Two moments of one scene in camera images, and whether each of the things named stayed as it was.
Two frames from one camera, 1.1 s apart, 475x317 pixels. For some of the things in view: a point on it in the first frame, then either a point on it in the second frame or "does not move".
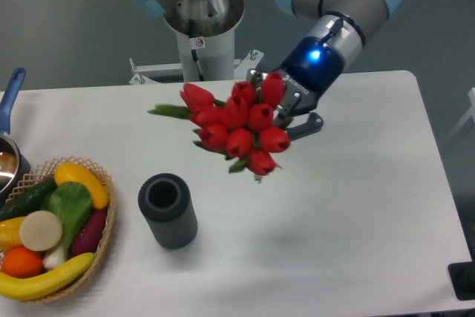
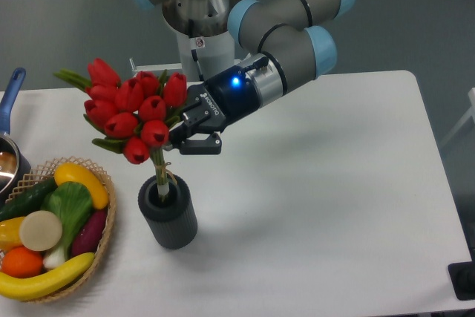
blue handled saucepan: (14, 165) does not move
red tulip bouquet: (240, 128) -> (136, 115)
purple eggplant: (88, 233) does not move
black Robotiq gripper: (311, 66) -> (228, 95)
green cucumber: (27, 199) does not move
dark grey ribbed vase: (165, 200) does not move
